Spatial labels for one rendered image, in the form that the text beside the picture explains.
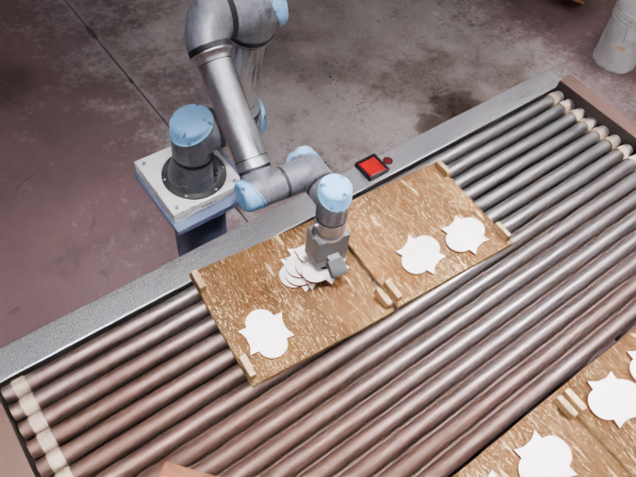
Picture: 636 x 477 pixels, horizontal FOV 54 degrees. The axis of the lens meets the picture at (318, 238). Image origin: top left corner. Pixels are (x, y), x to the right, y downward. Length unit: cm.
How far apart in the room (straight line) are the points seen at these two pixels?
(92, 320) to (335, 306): 60
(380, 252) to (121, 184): 169
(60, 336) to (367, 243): 82
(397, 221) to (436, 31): 248
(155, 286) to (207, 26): 67
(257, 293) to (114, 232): 143
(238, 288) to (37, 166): 184
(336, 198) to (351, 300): 36
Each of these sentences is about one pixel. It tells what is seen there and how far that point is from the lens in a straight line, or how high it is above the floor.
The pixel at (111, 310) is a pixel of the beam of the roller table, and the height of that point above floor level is 91.
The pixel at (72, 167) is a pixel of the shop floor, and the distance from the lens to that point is 322.
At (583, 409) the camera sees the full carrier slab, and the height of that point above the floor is 96.
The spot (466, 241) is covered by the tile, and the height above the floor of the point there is 94.
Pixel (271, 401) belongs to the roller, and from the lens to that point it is 149.
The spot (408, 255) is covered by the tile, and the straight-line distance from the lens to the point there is 170.
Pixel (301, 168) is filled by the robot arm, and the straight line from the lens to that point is 140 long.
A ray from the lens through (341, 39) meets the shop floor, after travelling 391.
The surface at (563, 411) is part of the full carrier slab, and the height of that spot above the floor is 95.
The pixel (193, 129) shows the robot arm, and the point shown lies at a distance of 169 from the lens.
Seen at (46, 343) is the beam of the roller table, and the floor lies 92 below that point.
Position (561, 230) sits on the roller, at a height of 92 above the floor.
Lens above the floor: 231
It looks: 54 degrees down
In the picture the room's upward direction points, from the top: 8 degrees clockwise
